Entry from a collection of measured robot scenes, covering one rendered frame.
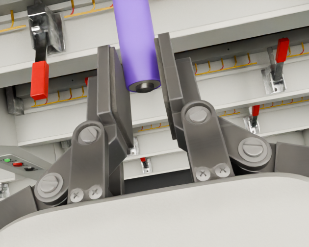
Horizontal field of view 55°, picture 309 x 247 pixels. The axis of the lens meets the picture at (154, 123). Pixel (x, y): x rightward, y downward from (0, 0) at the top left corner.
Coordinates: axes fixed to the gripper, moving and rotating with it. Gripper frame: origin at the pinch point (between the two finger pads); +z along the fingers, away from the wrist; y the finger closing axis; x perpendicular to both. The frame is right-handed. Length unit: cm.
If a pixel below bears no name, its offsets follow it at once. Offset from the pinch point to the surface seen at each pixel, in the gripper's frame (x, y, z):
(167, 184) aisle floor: -82, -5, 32
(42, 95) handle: -7.2, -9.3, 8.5
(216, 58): -23.0, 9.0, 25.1
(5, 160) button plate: -32.9, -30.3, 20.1
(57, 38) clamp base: -7.3, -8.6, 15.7
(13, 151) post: -30.5, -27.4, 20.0
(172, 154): -65, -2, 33
